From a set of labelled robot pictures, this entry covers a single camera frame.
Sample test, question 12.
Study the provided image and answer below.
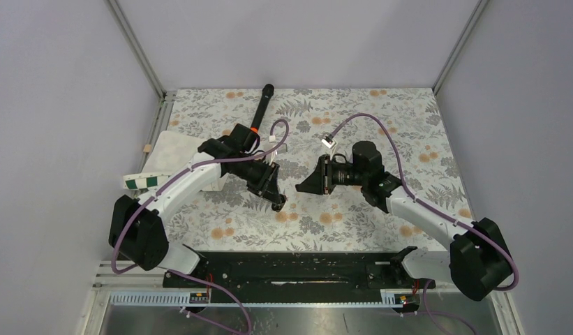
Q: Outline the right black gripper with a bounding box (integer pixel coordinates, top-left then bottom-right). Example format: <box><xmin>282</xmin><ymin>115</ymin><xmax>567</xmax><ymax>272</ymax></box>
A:
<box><xmin>297</xmin><ymin>154</ymin><xmax>368</xmax><ymax>195</ymax></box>

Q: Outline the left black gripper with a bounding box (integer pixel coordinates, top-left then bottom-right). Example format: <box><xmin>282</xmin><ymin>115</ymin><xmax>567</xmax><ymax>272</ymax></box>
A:
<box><xmin>230</xmin><ymin>154</ymin><xmax>281</xmax><ymax>205</ymax></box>

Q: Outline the black earbud charging case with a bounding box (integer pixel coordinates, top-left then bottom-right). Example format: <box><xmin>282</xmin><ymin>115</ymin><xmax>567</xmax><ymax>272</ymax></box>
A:
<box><xmin>271</xmin><ymin>195</ymin><xmax>287</xmax><ymax>212</ymax></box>

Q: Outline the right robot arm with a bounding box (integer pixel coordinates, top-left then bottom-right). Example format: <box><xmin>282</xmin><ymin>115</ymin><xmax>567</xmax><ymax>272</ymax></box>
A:
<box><xmin>295</xmin><ymin>141</ymin><xmax>516</xmax><ymax>301</ymax></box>

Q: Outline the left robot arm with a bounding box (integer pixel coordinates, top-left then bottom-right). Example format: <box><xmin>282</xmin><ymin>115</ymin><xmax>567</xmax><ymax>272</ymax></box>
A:
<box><xmin>108</xmin><ymin>124</ymin><xmax>286</xmax><ymax>287</ymax></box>

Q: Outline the black microphone orange tip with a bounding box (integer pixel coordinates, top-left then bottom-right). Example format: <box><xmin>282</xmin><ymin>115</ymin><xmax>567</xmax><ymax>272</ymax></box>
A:
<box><xmin>250</xmin><ymin>84</ymin><xmax>274</xmax><ymax>133</ymax></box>

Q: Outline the green white checkered mat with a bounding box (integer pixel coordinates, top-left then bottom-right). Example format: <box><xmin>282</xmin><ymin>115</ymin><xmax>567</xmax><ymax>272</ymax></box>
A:
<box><xmin>122</xmin><ymin>131</ymin><xmax>204</xmax><ymax>192</ymax></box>

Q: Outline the floral tablecloth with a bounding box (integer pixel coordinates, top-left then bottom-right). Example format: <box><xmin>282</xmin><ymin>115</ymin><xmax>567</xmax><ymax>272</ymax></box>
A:
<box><xmin>165</xmin><ymin>88</ymin><xmax>471</xmax><ymax>251</ymax></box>

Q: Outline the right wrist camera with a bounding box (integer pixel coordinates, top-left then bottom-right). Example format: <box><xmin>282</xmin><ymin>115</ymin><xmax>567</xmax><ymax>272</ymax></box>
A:
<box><xmin>321</xmin><ymin>134</ymin><xmax>337</xmax><ymax>150</ymax></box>

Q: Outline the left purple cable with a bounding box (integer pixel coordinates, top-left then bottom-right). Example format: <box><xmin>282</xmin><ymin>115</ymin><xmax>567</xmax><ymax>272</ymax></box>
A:
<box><xmin>110</xmin><ymin>119</ymin><xmax>290</xmax><ymax>276</ymax></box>

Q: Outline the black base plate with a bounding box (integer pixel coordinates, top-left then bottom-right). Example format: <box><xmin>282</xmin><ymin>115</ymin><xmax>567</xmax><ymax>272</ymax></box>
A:
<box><xmin>163</xmin><ymin>251</ymin><xmax>436</xmax><ymax>305</ymax></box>

